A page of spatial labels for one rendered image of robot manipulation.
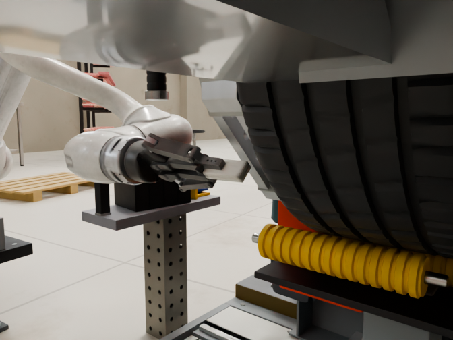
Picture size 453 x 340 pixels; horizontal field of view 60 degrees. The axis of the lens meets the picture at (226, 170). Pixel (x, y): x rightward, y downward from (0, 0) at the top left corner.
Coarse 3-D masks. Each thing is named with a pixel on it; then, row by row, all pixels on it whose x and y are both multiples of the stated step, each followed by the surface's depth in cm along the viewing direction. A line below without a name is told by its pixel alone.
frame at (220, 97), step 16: (208, 80) 50; (224, 80) 49; (208, 96) 51; (224, 96) 49; (208, 112) 53; (224, 112) 51; (240, 112) 50; (224, 128) 54; (240, 128) 56; (240, 144) 56; (256, 160) 60; (256, 176) 61; (272, 192) 63
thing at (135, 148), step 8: (136, 144) 67; (128, 152) 67; (136, 152) 66; (144, 152) 64; (152, 152) 63; (128, 160) 66; (136, 160) 65; (144, 160) 66; (152, 160) 65; (160, 160) 63; (128, 168) 67; (136, 168) 66; (144, 168) 66; (136, 176) 67; (144, 176) 67; (152, 176) 68
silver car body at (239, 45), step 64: (0, 0) 10; (64, 0) 10; (128, 0) 10; (192, 0) 10; (256, 0) 11; (320, 0) 14; (384, 0) 20; (448, 0) 18; (128, 64) 21; (192, 64) 21; (256, 64) 21; (320, 64) 21; (384, 64) 21; (448, 64) 19
